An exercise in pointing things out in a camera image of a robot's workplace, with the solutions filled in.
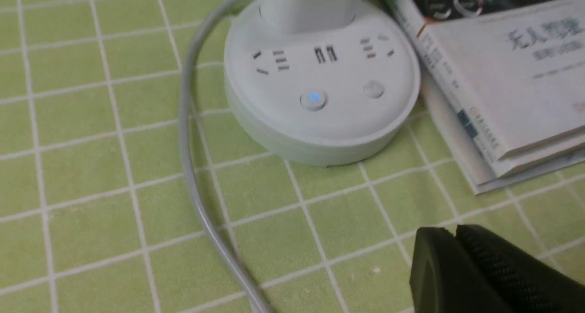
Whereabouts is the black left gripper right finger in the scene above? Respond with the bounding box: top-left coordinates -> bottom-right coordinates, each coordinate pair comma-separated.
456,225 -> 585,313

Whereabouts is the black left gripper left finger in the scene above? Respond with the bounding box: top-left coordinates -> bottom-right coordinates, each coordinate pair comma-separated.
409,227 -> 509,313

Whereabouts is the white desk lamp with sockets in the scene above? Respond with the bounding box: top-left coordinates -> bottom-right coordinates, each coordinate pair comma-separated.
223,0 -> 421,166

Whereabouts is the bottom thin booklet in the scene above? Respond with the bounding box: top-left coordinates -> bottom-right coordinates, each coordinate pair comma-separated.
420,71 -> 585,195

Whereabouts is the middle white book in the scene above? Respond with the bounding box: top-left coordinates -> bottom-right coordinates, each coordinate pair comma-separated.
441,91 -> 584,178

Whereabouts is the top white textbook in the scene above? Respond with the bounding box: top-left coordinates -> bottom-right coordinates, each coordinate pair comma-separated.
384,0 -> 585,160

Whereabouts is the green checkered tablecloth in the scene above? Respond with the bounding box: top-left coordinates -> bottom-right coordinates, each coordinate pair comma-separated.
0,0 -> 585,313

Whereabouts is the grey lamp power cable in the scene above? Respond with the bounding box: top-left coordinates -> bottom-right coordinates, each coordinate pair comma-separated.
177,0 -> 275,313

